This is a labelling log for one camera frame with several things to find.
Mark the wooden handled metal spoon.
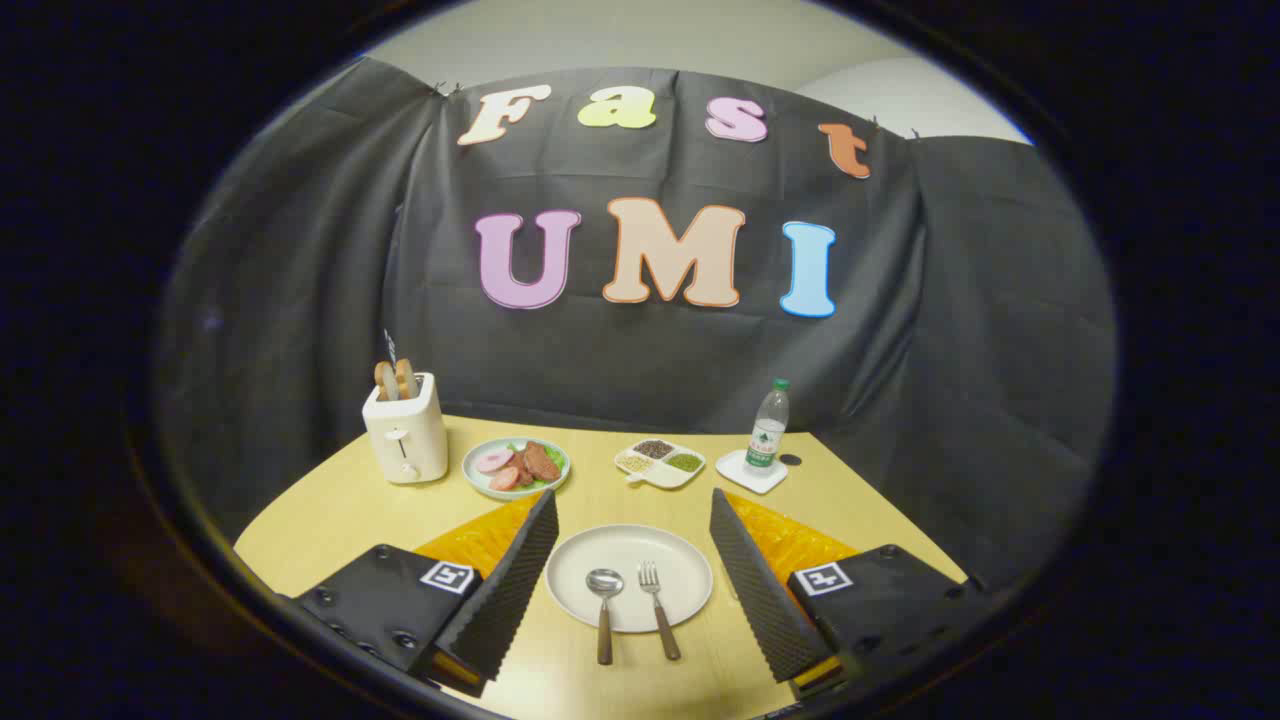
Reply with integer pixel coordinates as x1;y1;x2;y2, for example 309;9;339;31
586;568;625;666

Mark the clear plastic water bottle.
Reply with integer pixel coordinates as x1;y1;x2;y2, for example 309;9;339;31
744;378;791;477

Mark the large white plate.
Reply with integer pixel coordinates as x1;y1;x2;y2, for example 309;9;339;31
546;524;714;634

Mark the light green plate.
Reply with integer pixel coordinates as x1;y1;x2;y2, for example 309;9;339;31
462;438;572;501

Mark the white toaster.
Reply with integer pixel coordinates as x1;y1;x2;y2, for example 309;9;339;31
362;372;449;486

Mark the white square coaster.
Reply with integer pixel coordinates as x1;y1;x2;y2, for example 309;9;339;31
715;449;789;495

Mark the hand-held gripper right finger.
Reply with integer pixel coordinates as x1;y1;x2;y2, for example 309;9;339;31
708;487;986;701

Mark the white divided dish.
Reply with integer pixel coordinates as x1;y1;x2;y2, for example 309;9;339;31
614;438;707;490

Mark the black backdrop cloth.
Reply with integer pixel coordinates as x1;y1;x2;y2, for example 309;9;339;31
155;55;1116;591

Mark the wooden handled metal fork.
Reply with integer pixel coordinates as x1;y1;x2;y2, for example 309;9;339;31
638;561;682;662

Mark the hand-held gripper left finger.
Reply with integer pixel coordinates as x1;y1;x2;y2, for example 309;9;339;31
295;488;561;699

